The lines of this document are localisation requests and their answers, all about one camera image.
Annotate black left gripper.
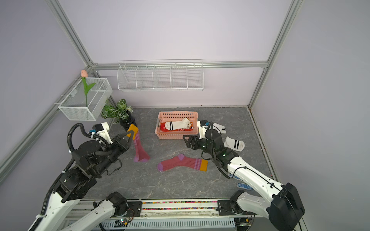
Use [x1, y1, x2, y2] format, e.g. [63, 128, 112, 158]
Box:
[93, 130, 134, 176]

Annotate red christmas sock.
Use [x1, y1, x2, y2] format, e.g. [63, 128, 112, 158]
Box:
[160, 121, 193, 132]

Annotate purple striped sock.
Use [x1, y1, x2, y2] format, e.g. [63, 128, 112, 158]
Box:
[157, 154, 208, 172]
[128, 124, 150, 162]

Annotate white sock black stripes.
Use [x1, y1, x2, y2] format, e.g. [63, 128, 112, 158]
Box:
[224, 137, 245, 152]

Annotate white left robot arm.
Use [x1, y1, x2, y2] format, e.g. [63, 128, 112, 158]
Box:
[29, 122, 138, 231]

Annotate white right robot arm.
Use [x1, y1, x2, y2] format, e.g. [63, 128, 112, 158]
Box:
[183, 120, 305, 231]

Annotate pink plastic basket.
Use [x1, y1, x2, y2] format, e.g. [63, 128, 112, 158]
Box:
[155, 111, 198, 140]

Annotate potted green plant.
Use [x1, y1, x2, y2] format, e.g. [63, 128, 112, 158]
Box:
[101, 98, 137, 131]

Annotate plain white sock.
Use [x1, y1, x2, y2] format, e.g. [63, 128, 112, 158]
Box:
[213, 123, 226, 134]

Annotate pink artificial tulip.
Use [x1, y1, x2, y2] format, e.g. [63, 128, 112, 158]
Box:
[81, 70, 96, 107]

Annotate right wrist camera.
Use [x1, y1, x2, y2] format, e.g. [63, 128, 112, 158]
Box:
[197, 120, 209, 139]

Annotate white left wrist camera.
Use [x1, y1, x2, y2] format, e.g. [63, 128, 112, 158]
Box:
[92, 122, 113, 144]

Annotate white mesh wall box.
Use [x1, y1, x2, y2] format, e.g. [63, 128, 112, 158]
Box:
[58, 78, 112, 121]

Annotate white wire wall shelf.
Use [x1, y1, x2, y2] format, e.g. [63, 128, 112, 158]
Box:
[117, 59, 204, 90]

